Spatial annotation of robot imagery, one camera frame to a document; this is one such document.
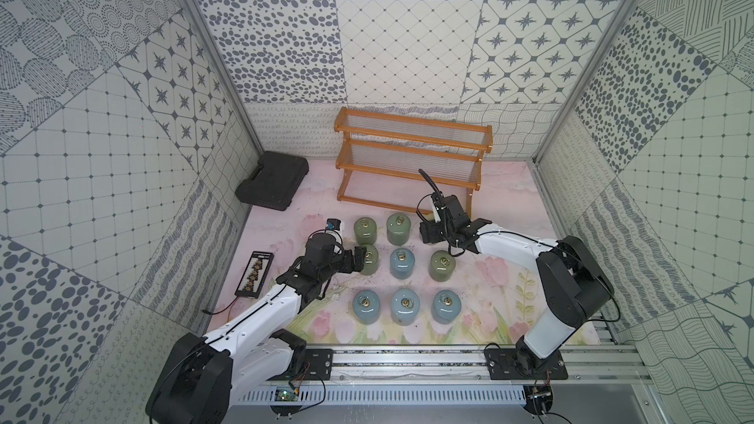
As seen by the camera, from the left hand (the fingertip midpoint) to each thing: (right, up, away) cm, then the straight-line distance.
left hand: (360, 249), depth 84 cm
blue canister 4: (+24, -14, -8) cm, 28 cm away
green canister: (+1, +4, +8) cm, 10 cm away
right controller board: (+46, -35, -12) cm, 59 cm away
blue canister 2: (+2, -13, -8) cm, 16 cm away
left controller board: (-17, -33, -12) cm, 40 cm away
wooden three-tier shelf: (+19, +34, +34) cm, 52 cm away
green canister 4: (+24, -5, 0) cm, 24 cm away
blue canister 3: (+13, -13, -9) cm, 20 cm away
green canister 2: (+12, +6, +8) cm, 16 cm away
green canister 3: (+3, -4, +2) cm, 5 cm away
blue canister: (+12, -4, +1) cm, 13 cm away
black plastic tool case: (-35, +20, +24) cm, 47 cm away
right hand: (+24, +5, +10) cm, 26 cm away
